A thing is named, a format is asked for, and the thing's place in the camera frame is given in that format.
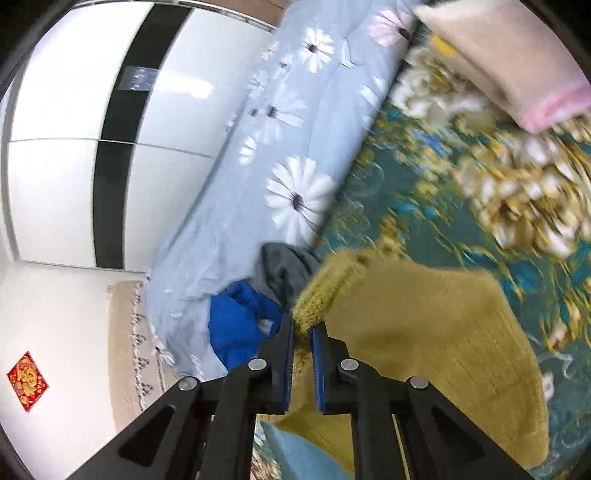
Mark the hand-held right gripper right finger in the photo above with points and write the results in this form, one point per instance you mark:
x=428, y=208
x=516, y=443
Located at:
x=318, y=369

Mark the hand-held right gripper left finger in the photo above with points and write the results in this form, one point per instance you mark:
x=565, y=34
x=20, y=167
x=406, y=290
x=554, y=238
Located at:
x=288, y=364

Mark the olive green knit sweater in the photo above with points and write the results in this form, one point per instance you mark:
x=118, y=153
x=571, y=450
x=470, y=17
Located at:
x=415, y=332

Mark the blue garment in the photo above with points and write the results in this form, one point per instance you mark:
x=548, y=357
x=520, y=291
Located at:
x=235, y=323

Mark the light blue cloth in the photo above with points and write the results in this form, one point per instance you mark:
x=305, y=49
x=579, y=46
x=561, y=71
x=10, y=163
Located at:
x=304, y=457

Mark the grey garment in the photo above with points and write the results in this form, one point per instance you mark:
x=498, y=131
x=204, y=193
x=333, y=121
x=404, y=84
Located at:
x=286, y=267

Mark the beige lace-trimmed cloth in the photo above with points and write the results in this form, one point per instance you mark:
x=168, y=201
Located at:
x=134, y=341

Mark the light blue floral quilt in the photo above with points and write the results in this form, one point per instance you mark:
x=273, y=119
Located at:
x=240, y=207

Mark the green floral blanket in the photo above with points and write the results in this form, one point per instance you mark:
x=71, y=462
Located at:
x=415, y=194

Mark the clear wardrobe sticker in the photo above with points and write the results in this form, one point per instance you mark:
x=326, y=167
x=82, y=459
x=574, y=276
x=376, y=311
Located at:
x=138, y=78

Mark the white wardrobe with black stripe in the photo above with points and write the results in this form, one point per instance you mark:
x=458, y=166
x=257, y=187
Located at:
x=55, y=138

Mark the pink fleece garment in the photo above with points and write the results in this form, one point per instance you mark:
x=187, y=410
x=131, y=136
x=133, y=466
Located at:
x=554, y=108

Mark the red square wall decoration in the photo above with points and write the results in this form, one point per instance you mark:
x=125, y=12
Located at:
x=27, y=381

